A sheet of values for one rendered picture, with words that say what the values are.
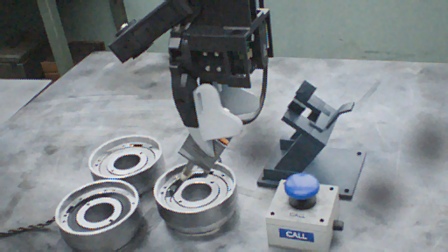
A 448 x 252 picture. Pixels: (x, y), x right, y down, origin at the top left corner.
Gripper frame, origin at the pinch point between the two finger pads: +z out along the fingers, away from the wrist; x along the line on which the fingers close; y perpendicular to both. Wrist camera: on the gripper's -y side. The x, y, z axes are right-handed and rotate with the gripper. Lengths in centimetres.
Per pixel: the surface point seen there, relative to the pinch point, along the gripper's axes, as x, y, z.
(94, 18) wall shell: 157, -140, 50
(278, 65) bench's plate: 44.7, -7.3, 13.0
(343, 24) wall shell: 162, -20, 52
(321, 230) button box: -1.5, 12.7, 9.5
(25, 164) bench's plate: 5.1, -36.6, 13.0
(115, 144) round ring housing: 9.1, -21.0, 9.8
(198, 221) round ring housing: -2.4, -2.0, 10.7
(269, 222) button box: -1.7, 6.9, 9.4
